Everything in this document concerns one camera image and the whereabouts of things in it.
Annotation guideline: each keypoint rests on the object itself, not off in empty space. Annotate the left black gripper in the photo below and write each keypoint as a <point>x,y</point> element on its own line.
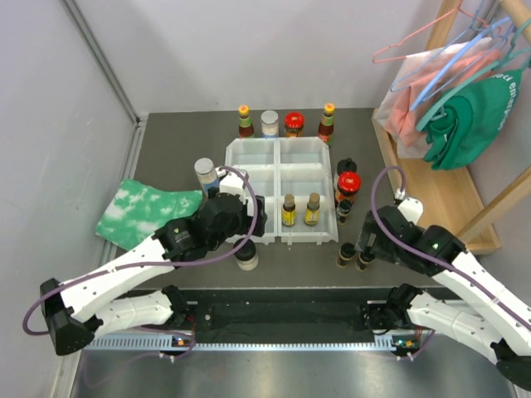
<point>246,225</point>

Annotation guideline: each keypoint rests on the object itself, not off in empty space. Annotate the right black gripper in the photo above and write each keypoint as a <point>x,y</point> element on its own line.
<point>381,253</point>

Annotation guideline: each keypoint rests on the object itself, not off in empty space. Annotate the black cap pepper bottle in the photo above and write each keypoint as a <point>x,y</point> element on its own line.
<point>346,253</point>
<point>363,260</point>

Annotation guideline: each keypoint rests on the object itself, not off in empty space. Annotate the yellow label brown bottle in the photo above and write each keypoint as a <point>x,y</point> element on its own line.
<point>311,216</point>
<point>288,214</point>

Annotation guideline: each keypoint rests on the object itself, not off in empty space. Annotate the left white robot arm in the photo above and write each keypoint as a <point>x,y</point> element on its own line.
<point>79,311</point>

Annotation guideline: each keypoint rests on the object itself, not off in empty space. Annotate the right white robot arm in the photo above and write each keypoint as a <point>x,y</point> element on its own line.
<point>498,324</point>

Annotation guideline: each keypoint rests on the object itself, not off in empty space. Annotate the small black cap spice bottle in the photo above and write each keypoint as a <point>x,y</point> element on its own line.
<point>343,211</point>

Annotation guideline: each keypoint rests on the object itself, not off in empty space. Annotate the black lid shaker front left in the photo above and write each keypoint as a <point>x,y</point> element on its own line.
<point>247,257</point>

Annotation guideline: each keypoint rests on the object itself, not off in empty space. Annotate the black lid shaker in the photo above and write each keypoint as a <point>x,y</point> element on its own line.
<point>345,165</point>
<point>247,257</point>

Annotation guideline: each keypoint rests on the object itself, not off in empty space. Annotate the left silver lid salt jar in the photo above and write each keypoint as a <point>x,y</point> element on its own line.
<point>207,175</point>

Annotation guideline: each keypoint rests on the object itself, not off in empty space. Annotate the silver lid salt jar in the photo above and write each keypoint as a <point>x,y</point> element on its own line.
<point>207,175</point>
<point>269,124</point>

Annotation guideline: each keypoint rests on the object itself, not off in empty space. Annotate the right red lid sauce jar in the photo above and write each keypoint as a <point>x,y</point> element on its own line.
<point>347,187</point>

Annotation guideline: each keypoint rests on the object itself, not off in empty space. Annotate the red lid sauce jar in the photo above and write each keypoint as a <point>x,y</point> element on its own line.
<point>347,187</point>
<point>294,124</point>

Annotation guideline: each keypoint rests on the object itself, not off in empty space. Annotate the left white organizer tray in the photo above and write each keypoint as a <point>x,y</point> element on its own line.
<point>257,157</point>

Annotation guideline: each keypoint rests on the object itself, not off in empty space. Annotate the white organizer tray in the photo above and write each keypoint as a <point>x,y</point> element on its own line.
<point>257,157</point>
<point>302,167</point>

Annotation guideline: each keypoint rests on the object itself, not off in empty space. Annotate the black lid shaker right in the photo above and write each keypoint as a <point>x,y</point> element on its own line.
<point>345,165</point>

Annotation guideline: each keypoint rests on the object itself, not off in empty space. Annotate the green white cloth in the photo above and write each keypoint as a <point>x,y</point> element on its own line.
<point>137,211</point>

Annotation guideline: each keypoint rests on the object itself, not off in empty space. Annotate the wooden clothes rack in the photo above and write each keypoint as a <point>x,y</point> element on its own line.
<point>450,198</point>

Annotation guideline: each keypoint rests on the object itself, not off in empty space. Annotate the left orange cap sauce bottle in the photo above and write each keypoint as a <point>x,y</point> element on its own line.
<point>246,127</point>

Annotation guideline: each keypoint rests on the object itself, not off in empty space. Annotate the orange cap sauce bottle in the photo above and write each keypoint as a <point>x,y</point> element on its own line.
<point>246,127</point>
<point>326,124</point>

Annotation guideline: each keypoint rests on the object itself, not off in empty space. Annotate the right white organizer tray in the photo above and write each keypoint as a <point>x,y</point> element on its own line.
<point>302,167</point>

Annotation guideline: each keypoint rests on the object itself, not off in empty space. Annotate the back silver lid salt jar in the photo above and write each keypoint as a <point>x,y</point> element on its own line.
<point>269,124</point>

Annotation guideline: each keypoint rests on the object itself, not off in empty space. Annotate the right orange cap sauce bottle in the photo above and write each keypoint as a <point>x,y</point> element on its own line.
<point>326,124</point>

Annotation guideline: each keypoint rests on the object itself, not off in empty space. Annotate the back red lid sauce jar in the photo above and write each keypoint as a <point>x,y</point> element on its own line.
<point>294,124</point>

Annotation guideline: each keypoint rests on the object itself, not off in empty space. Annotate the green garment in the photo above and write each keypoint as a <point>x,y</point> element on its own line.
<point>473,119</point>

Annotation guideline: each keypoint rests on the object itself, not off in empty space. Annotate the pink white garment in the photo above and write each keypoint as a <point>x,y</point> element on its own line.
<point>395,114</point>

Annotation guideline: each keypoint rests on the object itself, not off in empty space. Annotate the teal hanger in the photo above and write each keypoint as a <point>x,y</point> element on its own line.
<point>436,110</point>

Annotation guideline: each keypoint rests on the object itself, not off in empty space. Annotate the blue hanger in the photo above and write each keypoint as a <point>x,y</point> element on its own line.
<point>423,75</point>

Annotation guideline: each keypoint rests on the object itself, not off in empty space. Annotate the pink hanger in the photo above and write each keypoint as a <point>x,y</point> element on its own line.
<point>415,35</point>

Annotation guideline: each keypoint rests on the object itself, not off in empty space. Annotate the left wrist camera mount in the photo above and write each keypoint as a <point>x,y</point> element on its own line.
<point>230,183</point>

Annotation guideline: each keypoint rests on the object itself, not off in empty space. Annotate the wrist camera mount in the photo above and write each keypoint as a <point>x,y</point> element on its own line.
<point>409,209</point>
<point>230,183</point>

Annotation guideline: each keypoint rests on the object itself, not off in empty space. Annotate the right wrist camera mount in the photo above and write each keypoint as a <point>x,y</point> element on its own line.
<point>409,209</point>

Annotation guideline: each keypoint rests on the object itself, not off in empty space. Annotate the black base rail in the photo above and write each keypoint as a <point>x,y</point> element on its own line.
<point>301,315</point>

